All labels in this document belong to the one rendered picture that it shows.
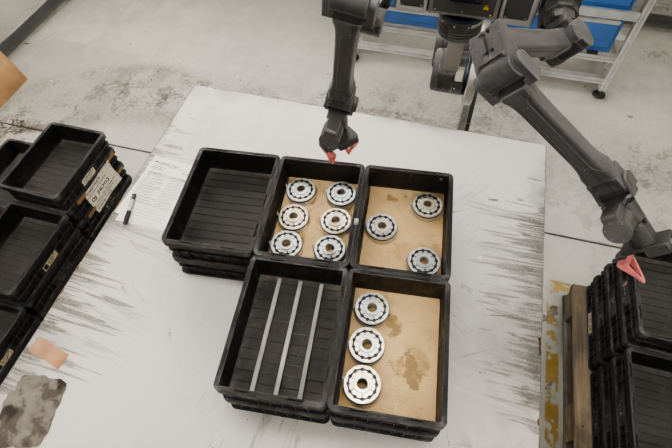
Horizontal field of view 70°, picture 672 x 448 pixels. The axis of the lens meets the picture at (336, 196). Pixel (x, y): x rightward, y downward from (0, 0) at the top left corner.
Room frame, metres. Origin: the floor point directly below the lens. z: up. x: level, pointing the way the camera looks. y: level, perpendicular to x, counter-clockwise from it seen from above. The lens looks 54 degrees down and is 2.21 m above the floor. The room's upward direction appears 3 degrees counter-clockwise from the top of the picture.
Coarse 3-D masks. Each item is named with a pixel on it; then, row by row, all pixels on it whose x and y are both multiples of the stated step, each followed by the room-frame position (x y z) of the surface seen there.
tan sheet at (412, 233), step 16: (384, 192) 0.99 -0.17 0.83; (400, 192) 0.98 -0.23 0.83; (416, 192) 0.98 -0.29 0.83; (368, 208) 0.92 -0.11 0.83; (384, 208) 0.92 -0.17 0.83; (400, 208) 0.92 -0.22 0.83; (400, 224) 0.85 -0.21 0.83; (416, 224) 0.85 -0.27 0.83; (432, 224) 0.84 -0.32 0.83; (368, 240) 0.79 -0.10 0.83; (400, 240) 0.79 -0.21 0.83; (416, 240) 0.79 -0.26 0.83; (432, 240) 0.78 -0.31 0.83; (368, 256) 0.73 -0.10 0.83; (384, 256) 0.73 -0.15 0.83; (400, 256) 0.73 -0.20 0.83
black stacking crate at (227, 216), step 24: (216, 168) 1.14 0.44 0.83; (240, 168) 1.12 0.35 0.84; (264, 168) 1.10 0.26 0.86; (192, 192) 0.99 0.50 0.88; (216, 192) 1.03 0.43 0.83; (240, 192) 1.02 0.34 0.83; (264, 192) 1.01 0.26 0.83; (192, 216) 0.93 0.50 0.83; (216, 216) 0.92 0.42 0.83; (240, 216) 0.92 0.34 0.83; (192, 240) 0.83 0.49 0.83; (216, 240) 0.82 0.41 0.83; (240, 240) 0.82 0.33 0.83; (240, 264) 0.73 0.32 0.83
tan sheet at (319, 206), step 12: (312, 180) 1.06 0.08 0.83; (324, 192) 1.00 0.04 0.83; (288, 204) 0.96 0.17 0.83; (312, 204) 0.95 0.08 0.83; (324, 204) 0.95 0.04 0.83; (312, 216) 0.90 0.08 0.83; (276, 228) 0.86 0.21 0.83; (312, 228) 0.85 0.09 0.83; (312, 240) 0.81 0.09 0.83; (312, 252) 0.76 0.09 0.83
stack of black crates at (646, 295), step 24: (648, 264) 0.82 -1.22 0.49; (600, 288) 0.82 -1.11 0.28; (624, 288) 0.72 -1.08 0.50; (648, 288) 0.72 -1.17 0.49; (600, 312) 0.71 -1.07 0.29; (624, 312) 0.63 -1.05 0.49; (648, 312) 0.63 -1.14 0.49; (600, 336) 0.62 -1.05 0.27; (624, 336) 0.54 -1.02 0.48; (648, 336) 0.50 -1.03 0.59; (600, 360) 0.52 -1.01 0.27
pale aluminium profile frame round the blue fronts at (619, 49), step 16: (656, 0) 2.26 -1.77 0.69; (592, 16) 2.33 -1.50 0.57; (608, 16) 2.30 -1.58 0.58; (624, 16) 2.28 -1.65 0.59; (640, 16) 2.27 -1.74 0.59; (400, 32) 2.67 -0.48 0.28; (416, 32) 2.64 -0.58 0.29; (432, 32) 2.61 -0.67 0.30; (368, 48) 2.73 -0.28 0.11; (384, 48) 2.70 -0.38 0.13; (400, 48) 2.68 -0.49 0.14; (416, 48) 2.67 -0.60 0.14; (624, 48) 2.27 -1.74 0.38; (608, 64) 2.41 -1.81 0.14; (576, 80) 2.32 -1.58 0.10; (592, 80) 2.30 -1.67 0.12; (608, 80) 2.27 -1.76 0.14
